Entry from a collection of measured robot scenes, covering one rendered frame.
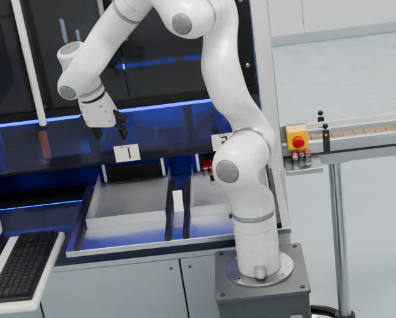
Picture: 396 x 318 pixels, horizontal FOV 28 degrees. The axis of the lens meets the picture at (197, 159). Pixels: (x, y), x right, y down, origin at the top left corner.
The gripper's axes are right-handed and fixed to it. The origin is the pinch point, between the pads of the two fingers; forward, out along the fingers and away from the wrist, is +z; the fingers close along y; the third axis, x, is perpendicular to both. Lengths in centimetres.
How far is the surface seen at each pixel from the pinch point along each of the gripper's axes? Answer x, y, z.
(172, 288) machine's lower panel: 7, -12, 81
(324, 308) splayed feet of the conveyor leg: 42, 28, 129
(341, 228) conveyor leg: 48, 42, 87
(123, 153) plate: 20.0, -16.2, 24.8
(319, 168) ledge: 42, 43, 50
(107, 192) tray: 12.6, -24.4, 36.5
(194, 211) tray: 3.0, 15.4, 34.5
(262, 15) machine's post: 53, 34, -6
